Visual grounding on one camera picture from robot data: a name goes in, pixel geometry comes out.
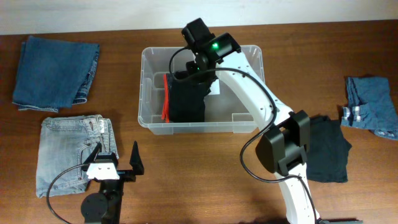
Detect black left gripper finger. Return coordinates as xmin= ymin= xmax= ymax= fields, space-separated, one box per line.
xmin=81 ymin=142 xmax=102 ymax=171
xmin=129 ymin=141 xmax=144 ymax=175

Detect black garment red trim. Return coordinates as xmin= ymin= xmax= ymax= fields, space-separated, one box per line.
xmin=161 ymin=73 xmax=216 ymax=123

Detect dark teal shirt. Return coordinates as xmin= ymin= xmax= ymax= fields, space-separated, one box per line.
xmin=307 ymin=115 xmax=351 ymax=183

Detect blue denim shorts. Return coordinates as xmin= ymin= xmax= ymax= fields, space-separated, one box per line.
xmin=341 ymin=77 xmax=397 ymax=141

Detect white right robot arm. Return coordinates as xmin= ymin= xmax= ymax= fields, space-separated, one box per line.
xmin=182 ymin=31 xmax=321 ymax=223

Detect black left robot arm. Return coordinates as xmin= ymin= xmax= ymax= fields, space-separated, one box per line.
xmin=81 ymin=142 xmax=144 ymax=224

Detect white label in bin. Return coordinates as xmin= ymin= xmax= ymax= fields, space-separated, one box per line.
xmin=209 ymin=79 xmax=220 ymax=95

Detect light blue folded jeans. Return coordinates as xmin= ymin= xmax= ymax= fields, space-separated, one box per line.
xmin=36 ymin=114 xmax=118 ymax=198

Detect clear plastic storage bin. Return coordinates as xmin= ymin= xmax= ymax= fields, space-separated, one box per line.
xmin=137 ymin=47 xmax=257 ymax=135

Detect dark blue folded jeans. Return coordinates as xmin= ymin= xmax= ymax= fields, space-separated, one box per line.
xmin=12 ymin=35 xmax=100 ymax=113

